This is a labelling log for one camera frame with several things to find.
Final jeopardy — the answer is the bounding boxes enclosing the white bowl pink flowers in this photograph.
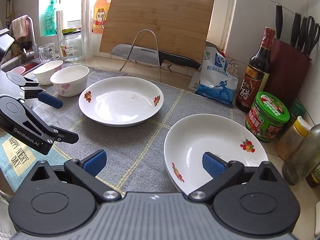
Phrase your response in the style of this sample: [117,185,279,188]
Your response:
[50,65,89,97]

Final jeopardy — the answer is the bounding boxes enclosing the white plate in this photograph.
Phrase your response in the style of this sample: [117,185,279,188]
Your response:
[164,114,268,194]
[78,76,164,127]

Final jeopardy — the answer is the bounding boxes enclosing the steel kitchen faucet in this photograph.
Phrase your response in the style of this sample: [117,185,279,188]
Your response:
[23,16,39,59]

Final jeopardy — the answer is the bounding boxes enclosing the red white colander basin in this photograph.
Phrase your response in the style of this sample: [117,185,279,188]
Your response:
[10,62,41,75]

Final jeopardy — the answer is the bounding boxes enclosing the stainless steel sink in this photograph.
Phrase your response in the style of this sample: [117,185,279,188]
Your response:
[1,55,42,75]

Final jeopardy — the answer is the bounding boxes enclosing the clear glass mug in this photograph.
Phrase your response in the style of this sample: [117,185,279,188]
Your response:
[38,43,55,63]

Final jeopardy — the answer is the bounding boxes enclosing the grey checked table mat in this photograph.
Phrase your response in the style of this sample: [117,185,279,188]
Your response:
[0,65,247,198]

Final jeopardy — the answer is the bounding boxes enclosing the glass jar green lid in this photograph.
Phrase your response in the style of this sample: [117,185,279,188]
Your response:
[60,28,82,62]

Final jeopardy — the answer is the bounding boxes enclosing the green dish soap bottle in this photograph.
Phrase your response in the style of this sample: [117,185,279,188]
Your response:
[46,0,56,36]

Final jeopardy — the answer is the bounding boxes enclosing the yellow lid spice jar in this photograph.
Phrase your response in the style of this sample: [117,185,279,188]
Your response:
[275,116,311,160]

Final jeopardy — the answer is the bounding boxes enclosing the hanging dish towel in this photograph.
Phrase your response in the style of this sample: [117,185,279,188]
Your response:
[11,15,29,40]

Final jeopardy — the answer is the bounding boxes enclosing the green lid mushroom sauce jar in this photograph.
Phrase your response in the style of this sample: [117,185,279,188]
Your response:
[245,91,290,142]

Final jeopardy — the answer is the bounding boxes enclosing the tall plastic cup stack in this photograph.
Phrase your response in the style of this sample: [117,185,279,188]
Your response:
[81,0,93,61]

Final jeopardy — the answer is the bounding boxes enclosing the clear glass bottle red cap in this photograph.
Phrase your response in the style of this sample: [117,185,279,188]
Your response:
[282,124,320,185]

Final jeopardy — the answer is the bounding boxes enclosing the oil bottle gold cap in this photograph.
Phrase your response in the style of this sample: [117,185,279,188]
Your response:
[306,165,320,187]

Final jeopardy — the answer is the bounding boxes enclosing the blue white salt bag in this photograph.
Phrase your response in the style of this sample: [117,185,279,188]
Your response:
[189,46,238,107]

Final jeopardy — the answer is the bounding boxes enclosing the green lid small jar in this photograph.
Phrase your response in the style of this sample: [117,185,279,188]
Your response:
[277,100,306,139]

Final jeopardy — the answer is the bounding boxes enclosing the dark vinegar bottle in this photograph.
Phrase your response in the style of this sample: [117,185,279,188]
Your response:
[235,27,276,113]

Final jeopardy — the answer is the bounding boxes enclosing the metal binder clips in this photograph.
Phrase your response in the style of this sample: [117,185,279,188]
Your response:
[226,59,239,75]

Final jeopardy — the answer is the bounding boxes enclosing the orange cooking wine jug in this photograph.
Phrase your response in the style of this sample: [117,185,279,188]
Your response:
[92,0,111,34]

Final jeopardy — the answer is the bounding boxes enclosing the dark red knife block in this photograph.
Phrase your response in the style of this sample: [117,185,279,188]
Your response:
[264,39,312,108]

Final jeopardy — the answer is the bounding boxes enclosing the bamboo cutting board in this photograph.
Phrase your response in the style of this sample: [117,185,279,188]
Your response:
[99,0,214,62]

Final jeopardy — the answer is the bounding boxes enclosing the santoku knife black handle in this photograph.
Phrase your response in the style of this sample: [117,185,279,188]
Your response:
[111,44,201,70]

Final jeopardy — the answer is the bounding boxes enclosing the metal wire board rack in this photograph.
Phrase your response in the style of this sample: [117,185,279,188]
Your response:
[111,29,172,82]

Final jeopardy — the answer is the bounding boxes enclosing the black handled scissors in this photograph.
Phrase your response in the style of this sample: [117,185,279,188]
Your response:
[303,16,320,57]

